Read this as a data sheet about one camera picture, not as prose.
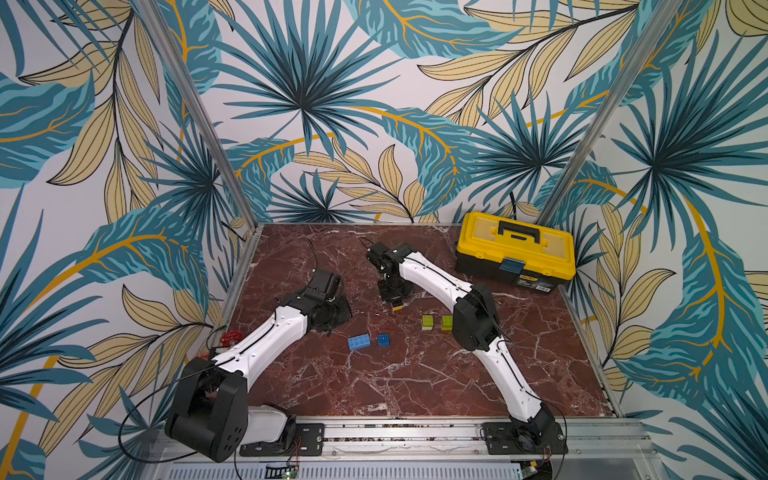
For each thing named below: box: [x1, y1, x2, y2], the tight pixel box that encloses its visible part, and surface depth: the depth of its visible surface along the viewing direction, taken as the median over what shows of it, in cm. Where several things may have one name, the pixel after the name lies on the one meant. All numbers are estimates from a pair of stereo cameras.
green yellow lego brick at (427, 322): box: [421, 315, 434, 331], surface depth 94 cm
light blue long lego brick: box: [348, 333, 371, 351], surface depth 90 cm
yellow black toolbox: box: [454, 211, 577, 294], surface depth 95 cm
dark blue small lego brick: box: [377, 334, 391, 347], surface depth 90 cm
